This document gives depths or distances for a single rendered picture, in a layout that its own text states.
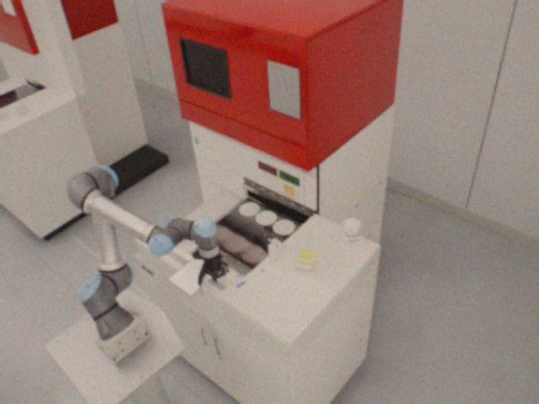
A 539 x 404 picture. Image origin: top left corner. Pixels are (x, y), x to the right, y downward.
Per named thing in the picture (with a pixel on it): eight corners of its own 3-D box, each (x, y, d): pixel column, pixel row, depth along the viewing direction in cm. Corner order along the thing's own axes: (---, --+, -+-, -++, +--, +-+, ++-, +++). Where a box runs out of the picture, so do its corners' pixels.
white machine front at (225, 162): (201, 173, 278) (191, 112, 252) (319, 233, 235) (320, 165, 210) (197, 176, 276) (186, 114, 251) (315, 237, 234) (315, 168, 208)
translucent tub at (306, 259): (301, 257, 204) (301, 245, 200) (319, 261, 202) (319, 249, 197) (295, 269, 199) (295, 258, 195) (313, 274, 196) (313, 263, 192)
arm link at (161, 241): (55, 175, 168) (171, 239, 161) (75, 167, 178) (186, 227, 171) (49, 203, 173) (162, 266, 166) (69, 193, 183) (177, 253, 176)
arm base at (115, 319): (109, 340, 178) (93, 319, 177) (97, 341, 190) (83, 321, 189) (140, 316, 188) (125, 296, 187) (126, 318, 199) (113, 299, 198)
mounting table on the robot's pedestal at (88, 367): (111, 433, 176) (100, 417, 168) (55, 363, 201) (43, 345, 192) (200, 357, 200) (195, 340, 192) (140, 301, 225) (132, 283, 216)
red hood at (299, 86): (273, 65, 290) (268, -36, 253) (395, 103, 248) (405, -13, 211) (180, 118, 248) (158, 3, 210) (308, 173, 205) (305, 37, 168)
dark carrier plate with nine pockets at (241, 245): (248, 198, 247) (248, 197, 247) (303, 225, 229) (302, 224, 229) (198, 236, 227) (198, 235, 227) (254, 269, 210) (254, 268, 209)
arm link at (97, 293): (86, 321, 185) (65, 292, 183) (105, 304, 197) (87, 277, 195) (105, 312, 180) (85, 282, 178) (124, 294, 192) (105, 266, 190)
